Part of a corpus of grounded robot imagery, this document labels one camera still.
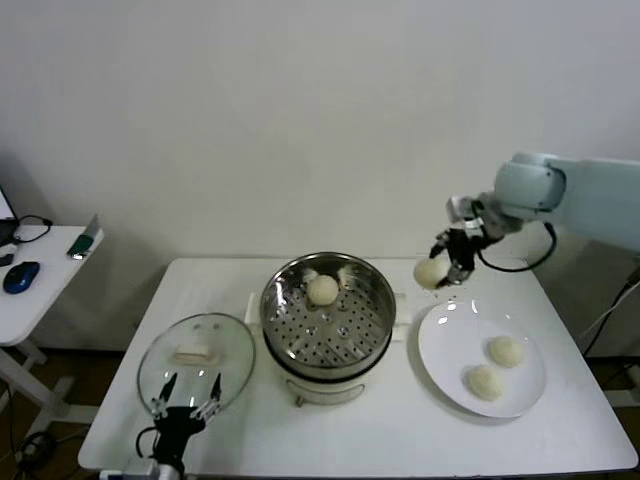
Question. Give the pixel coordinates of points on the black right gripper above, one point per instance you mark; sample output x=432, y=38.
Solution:
x=462, y=247

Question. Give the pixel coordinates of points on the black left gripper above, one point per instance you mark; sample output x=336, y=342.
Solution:
x=177, y=430

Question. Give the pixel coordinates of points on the white steamed baozi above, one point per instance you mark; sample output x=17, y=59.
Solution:
x=321, y=290
x=506, y=351
x=485, y=382
x=427, y=272

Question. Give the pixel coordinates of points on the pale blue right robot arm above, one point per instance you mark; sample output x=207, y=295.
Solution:
x=575, y=190

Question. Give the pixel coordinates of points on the perforated steel steamer basket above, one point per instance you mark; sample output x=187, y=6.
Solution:
x=345, y=325

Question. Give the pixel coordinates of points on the white round plate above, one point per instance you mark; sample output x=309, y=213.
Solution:
x=450, y=350

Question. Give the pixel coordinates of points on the cream electric cooking pot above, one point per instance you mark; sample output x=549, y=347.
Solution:
x=325, y=387

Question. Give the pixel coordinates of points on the white side table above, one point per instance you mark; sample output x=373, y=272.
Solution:
x=50, y=285

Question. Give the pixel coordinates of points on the green and white flat box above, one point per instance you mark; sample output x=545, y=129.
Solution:
x=82, y=245

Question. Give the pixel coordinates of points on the blue computer mouse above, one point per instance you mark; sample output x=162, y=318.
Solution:
x=21, y=276

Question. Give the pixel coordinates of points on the laptop computer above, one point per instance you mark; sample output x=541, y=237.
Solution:
x=5, y=205

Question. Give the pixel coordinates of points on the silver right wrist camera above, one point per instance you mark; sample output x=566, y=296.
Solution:
x=462, y=210

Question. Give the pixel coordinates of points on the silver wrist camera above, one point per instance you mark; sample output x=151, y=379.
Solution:
x=462, y=210
x=145, y=469

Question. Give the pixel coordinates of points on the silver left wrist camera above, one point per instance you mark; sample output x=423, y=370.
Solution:
x=145, y=469

